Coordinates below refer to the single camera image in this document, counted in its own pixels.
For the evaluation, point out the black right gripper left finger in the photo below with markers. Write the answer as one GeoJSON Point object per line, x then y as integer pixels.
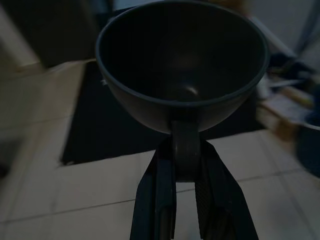
{"type": "Point", "coordinates": [160, 200]}

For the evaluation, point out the dark grey cup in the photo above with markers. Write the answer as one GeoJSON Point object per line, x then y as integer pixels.
{"type": "Point", "coordinates": [180, 62]}

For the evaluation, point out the black floor mat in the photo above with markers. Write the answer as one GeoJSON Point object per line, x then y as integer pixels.
{"type": "Point", "coordinates": [100, 125]}

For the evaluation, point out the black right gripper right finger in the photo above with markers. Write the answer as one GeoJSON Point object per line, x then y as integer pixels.
{"type": "Point", "coordinates": [220, 200]}

